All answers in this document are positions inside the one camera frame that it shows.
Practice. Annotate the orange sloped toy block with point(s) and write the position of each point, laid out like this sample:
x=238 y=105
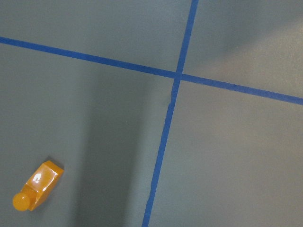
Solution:
x=38 y=187

